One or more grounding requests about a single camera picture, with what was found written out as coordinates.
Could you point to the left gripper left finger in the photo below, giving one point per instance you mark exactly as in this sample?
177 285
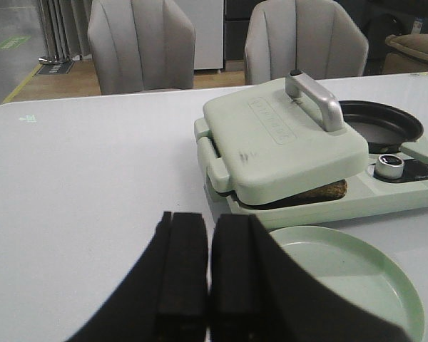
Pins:
164 296

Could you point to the left silver control knob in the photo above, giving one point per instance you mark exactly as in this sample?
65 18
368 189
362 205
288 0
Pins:
389 167

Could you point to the dark washing machine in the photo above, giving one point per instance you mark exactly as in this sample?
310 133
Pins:
385 18

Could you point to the left grey upholstered chair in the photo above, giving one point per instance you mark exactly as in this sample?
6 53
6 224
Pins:
141 46

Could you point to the olive brown sofa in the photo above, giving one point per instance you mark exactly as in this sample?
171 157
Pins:
407 54

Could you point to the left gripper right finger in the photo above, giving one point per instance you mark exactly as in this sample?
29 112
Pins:
259 293

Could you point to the light green round plate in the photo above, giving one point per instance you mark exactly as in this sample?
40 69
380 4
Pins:
356 271

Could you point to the green breakfast maker base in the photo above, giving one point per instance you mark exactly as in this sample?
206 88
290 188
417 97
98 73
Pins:
367 195

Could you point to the white refrigerator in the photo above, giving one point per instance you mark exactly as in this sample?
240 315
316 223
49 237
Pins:
208 21

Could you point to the dark kitchen counter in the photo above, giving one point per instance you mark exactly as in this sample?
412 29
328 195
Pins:
237 15

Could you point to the right grey upholstered chair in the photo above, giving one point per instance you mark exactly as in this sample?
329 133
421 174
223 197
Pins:
317 37

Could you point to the bread slice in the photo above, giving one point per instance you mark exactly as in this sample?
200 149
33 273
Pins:
333 191

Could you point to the grey upholstered chair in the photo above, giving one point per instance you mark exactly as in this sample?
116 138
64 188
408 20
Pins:
141 46
317 37

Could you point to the green breakfast maker lid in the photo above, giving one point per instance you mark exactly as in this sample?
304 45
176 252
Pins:
277 139

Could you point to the black round frying pan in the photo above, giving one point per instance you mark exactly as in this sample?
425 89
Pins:
386 129

